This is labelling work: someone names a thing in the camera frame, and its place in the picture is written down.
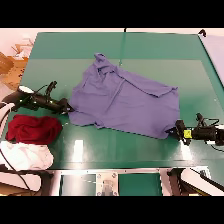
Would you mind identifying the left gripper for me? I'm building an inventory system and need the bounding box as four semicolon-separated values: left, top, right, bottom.
48;97;72;115

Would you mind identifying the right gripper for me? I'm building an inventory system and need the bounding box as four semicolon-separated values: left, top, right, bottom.
174;119;195;145

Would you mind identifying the purple T-shirt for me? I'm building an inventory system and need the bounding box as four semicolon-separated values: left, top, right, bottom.
67;52;181;141

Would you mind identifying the red garment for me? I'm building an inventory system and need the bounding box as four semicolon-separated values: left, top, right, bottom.
5;114;64;146

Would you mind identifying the white garment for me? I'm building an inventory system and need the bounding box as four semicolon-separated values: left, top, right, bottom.
0;141;55;172

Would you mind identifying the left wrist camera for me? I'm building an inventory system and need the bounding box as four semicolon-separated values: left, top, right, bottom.
45;80;59;101

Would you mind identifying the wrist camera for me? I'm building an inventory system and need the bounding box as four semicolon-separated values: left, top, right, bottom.
45;80;59;101
195;112;210;130

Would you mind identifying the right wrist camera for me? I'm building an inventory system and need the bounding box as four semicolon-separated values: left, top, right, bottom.
195;112;210;130

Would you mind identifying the black cable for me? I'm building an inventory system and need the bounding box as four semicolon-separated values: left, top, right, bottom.
0;146;36;197

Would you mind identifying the silver frame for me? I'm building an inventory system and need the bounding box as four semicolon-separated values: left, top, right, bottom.
49;167;175;197

